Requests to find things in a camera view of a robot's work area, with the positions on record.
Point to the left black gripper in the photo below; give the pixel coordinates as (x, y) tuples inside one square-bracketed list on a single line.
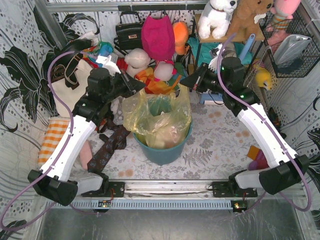
[(127, 83)]

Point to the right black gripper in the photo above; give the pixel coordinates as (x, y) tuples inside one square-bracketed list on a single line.
[(200, 80)]

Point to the yellow translucent trash bag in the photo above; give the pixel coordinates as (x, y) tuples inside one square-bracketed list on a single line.
[(160, 121)]

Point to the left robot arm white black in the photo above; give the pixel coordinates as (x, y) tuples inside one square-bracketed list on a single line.
[(53, 181)]

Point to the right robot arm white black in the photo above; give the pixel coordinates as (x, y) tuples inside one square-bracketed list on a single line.
[(285, 166)]

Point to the magenta knitted bag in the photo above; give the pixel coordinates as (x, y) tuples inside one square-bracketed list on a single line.
[(158, 39)]

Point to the cream canvas tote bag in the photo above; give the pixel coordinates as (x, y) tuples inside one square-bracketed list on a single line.
[(68, 95)]

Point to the teal plastic trash bin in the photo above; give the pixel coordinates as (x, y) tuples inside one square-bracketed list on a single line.
[(163, 156)]

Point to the orange striped cloth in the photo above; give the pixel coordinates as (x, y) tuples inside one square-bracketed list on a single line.
[(158, 87)]

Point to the blue lint roller mop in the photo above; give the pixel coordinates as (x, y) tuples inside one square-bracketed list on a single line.
[(233, 49)]

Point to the white plush bear red clothes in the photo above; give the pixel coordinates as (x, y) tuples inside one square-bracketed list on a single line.
[(134, 62)]

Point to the pink round plush head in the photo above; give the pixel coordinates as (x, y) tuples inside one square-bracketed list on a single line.
[(164, 71)]

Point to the black leather handbag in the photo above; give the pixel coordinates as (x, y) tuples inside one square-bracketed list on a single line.
[(128, 35)]

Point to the orange plush toy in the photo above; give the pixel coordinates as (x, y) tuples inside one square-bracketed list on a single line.
[(181, 35)]

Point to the colorful rainbow cloth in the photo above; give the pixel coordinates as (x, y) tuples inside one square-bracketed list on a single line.
[(101, 49)]

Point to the dark floral necktie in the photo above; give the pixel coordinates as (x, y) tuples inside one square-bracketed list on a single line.
[(117, 141)]

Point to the white plush dog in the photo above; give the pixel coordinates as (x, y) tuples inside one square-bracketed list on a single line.
[(216, 18)]

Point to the yellow plush duck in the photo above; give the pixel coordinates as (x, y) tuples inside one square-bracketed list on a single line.
[(262, 76)]

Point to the black round hat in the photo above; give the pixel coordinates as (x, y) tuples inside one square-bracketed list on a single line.
[(75, 45)]

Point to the brown teddy bear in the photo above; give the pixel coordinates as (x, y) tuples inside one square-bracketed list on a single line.
[(247, 16)]

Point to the black metal shelf rack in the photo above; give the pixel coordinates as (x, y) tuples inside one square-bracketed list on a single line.
[(197, 48)]

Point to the pink fuzzy cloth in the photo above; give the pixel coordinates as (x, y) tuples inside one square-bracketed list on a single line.
[(85, 155)]

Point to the orange white checkered towel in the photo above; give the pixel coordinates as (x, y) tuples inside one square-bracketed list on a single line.
[(56, 128)]

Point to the silver foil pouch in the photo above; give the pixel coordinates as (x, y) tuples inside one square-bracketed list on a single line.
[(290, 48)]

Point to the purple orange sock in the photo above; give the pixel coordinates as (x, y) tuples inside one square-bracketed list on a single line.
[(258, 159)]

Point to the pink plush toy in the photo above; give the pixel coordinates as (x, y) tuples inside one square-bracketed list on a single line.
[(282, 11)]

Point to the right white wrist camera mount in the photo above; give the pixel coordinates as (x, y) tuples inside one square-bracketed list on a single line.
[(214, 62)]

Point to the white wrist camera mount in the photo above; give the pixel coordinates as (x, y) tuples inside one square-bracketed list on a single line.
[(107, 63), (214, 62)]

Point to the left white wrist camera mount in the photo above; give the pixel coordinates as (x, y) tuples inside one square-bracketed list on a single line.
[(107, 63)]

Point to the black wire basket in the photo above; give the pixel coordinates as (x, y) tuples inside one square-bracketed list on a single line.
[(306, 61)]

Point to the aluminium rail base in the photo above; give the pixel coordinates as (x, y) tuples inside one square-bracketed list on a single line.
[(199, 194)]

